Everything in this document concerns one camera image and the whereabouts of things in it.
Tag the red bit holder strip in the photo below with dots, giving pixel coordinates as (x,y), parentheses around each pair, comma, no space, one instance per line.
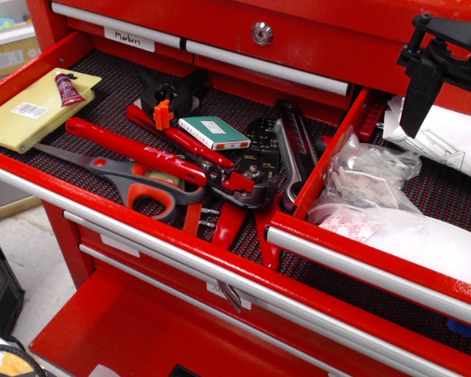
(193,219)

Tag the open right red drawer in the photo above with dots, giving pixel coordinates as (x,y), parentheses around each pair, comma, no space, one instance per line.
(387,272)

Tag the white printed instruction sheet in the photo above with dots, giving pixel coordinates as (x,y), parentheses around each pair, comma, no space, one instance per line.
(444,136)

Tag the white rounded plastic object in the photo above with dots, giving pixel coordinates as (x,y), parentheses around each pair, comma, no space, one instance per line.
(439,246)

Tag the blue tape piece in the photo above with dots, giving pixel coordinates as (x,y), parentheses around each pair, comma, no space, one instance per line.
(459,327)

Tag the clear bag of adhesive pads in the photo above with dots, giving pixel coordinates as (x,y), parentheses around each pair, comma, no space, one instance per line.
(363,194)

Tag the open bottom red drawer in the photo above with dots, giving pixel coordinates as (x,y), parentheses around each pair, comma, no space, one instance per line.
(139,331)

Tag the black red crimping pliers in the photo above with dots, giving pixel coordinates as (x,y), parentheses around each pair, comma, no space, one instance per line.
(260,164)

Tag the red handled wire stripper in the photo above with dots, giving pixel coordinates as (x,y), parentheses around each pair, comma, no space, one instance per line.
(201,166)

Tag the white markers label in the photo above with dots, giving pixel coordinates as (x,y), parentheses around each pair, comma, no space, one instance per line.
(129,39)

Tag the silver black utility knife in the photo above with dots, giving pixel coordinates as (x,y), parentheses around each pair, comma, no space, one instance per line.
(296,150)

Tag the grey orange scissors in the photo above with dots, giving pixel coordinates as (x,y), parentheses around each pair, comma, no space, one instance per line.
(131,181)

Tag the black orange spring clamp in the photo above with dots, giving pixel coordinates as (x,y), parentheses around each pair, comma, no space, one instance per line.
(163,101)

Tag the open left red drawer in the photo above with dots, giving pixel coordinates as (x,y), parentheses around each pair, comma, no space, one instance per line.
(214,227)

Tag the cardboard box on shelf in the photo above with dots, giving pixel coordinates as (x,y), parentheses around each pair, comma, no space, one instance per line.
(13,55)

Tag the green white small box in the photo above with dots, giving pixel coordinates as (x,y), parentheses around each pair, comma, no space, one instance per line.
(214,133)

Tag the red tool chest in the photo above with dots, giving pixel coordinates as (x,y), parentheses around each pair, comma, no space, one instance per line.
(334,59)

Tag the silver cabinet key lock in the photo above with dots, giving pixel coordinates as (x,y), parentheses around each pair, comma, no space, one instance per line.
(262,34)

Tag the red black screwdriver handle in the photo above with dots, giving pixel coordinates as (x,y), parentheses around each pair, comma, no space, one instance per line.
(321,144)

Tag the small red glue tube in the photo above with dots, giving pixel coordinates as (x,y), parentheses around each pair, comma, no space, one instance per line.
(69,95)

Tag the yellow flat plastic case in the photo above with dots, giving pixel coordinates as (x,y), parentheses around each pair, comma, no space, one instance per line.
(37,110)

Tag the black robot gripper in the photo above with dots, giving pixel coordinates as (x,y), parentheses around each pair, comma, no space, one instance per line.
(439,51)

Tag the open red drawer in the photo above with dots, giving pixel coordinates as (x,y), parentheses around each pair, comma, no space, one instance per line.
(387,272)
(214,227)
(139,331)

